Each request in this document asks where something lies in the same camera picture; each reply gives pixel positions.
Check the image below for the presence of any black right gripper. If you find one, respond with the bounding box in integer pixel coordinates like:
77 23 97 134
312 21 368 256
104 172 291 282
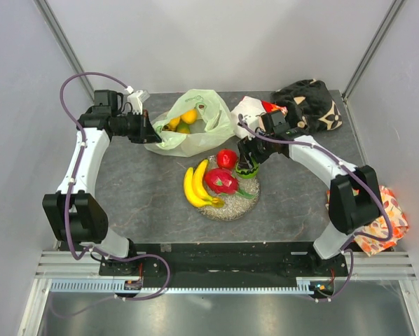
236 128 275 170

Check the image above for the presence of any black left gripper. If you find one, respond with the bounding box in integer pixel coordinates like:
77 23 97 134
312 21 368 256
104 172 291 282
114 110 162 144

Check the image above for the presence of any green fake round fruit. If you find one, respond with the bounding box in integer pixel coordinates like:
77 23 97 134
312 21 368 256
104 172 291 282
235 160 259 179

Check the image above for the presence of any red fake apple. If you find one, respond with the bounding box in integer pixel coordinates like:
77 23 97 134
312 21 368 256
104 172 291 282
216 149 238 170

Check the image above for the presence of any red fake dragon fruit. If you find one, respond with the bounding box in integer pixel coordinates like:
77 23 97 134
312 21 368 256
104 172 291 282
204 168 256 200

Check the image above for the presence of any yellow fake banana bunch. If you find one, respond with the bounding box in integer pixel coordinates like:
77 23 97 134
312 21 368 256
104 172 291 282
184 159 225 208

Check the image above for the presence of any avocado print plastic bag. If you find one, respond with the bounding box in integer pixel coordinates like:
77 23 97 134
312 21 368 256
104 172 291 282
144 89 234 158

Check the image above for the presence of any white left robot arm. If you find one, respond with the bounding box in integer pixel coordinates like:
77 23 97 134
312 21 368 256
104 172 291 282
42 90 161 275

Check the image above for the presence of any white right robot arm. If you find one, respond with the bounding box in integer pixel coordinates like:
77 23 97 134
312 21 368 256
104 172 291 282
237 111 385 276

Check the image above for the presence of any orange green fake mango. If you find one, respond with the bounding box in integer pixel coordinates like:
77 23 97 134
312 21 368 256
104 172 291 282
163 117 191 134

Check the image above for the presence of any speckled ceramic plate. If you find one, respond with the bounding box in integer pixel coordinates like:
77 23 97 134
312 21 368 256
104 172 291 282
196 170 261 222

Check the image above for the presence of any white cartoon print cloth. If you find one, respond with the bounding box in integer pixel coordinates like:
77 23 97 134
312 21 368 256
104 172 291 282
230 96 288 139

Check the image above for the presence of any black beige patterned cloth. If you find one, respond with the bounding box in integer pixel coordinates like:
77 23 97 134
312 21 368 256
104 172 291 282
270 79 343 134

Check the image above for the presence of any orange floral cloth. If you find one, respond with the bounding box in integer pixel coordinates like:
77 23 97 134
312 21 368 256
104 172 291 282
327 185 410 256

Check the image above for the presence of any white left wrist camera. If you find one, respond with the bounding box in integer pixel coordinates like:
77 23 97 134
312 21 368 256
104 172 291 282
125 86 150 114

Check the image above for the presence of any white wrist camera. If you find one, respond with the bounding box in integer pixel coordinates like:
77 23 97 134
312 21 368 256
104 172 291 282
125 86 150 114
236 115 262 139

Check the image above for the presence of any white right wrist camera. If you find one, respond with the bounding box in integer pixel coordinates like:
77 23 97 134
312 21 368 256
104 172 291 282
236 115 262 139

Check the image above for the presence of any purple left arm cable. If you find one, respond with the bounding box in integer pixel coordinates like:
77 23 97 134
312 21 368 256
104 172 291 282
48 71 172 318

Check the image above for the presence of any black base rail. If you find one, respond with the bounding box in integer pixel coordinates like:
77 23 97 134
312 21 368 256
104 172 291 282
97 241 349 281

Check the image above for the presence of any grey slotted cable duct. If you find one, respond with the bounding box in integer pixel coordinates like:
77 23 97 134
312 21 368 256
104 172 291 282
50 279 323 295

